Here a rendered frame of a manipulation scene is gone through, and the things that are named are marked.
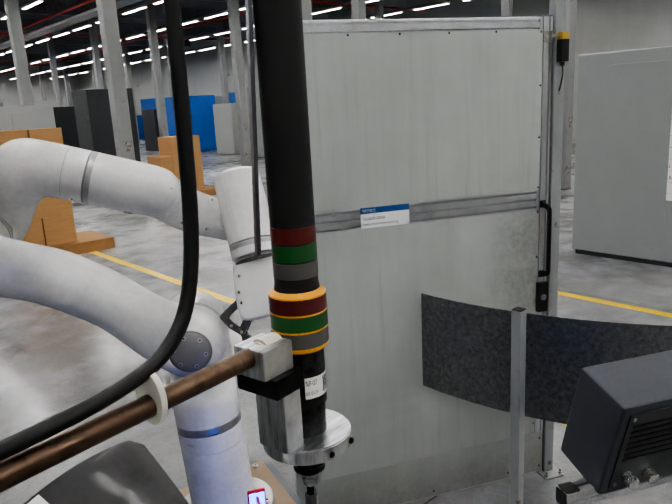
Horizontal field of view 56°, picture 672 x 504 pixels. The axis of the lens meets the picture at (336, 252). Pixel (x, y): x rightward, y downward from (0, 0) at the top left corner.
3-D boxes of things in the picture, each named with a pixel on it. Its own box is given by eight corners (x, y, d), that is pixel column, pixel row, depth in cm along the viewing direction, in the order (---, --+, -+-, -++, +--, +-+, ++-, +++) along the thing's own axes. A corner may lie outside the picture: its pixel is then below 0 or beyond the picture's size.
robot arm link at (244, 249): (280, 239, 116) (284, 255, 115) (233, 251, 115) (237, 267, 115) (275, 232, 107) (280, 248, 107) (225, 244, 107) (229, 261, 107)
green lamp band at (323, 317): (302, 338, 45) (301, 322, 45) (258, 327, 48) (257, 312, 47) (339, 320, 48) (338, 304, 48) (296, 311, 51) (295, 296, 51)
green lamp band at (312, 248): (296, 265, 44) (295, 248, 44) (262, 260, 46) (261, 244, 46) (326, 255, 47) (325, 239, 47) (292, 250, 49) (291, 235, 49)
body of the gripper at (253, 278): (285, 249, 115) (300, 309, 114) (230, 263, 115) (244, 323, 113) (281, 243, 108) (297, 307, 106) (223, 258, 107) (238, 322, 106)
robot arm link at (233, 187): (226, 252, 115) (231, 241, 106) (210, 184, 117) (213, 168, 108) (271, 243, 117) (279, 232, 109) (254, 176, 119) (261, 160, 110)
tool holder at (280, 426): (295, 491, 44) (285, 359, 42) (225, 460, 48) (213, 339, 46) (369, 434, 51) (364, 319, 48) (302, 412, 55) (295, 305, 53)
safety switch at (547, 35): (548, 92, 248) (549, 29, 243) (542, 93, 252) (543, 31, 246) (567, 91, 250) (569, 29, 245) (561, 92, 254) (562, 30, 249)
